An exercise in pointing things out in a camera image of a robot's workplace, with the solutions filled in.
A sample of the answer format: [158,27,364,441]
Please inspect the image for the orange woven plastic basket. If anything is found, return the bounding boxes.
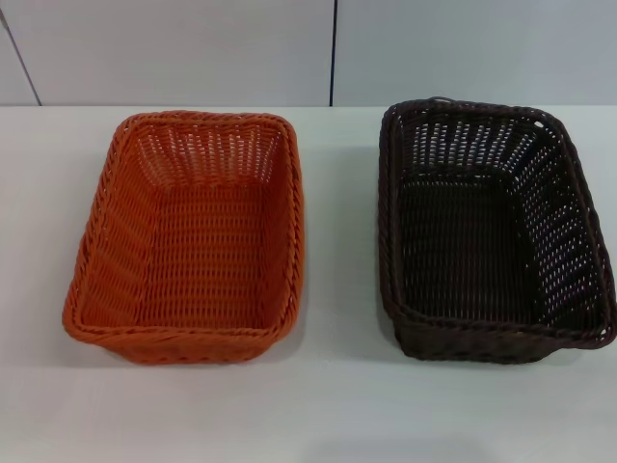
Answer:
[61,109,306,364]

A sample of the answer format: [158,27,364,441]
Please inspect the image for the dark brown woven basket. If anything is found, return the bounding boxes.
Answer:
[379,97,617,366]

